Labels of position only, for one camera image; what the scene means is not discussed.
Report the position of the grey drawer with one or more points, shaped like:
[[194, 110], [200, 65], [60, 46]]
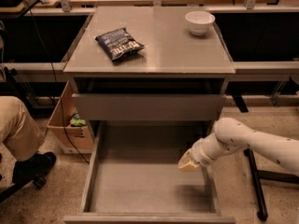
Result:
[[134, 179], [148, 107]]

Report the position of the black shoe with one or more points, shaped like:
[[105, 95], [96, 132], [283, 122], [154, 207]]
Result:
[[37, 165]]

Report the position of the cardboard box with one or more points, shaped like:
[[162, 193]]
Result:
[[69, 138]]

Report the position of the black office chair base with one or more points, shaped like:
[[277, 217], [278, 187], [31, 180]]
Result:
[[39, 181]]

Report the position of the blue chip bag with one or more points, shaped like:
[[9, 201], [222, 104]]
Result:
[[118, 43]]

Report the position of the grey drawer cabinet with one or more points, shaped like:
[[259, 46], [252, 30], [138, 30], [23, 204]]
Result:
[[173, 60]]

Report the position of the green toy in box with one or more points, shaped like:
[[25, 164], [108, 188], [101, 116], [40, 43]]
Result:
[[77, 121]]

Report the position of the grey metal frame rail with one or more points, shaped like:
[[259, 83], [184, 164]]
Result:
[[46, 72]]

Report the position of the grey top drawer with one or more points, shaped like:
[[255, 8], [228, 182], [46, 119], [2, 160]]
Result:
[[148, 107]]

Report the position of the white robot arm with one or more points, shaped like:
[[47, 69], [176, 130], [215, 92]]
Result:
[[229, 135]]

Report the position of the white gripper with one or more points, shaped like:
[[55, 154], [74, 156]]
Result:
[[198, 156]]

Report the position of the white bowl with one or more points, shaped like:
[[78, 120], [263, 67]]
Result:
[[199, 22]]

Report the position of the person leg beige trousers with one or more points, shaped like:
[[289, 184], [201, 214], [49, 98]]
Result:
[[18, 131]]

